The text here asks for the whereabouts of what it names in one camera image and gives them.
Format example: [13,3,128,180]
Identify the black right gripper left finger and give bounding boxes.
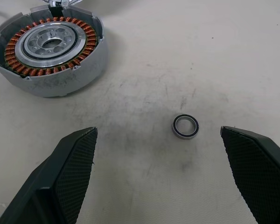
[0,126,98,224]

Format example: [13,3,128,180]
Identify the small silver bearing ring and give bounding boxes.
[172,113,200,141]

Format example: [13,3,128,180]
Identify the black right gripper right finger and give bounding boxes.
[220,126,280,224]

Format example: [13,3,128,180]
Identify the silver motor housing copper windings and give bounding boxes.
[0,4,109,98]

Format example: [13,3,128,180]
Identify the round silver metal disc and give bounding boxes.
[46,0,81,10]

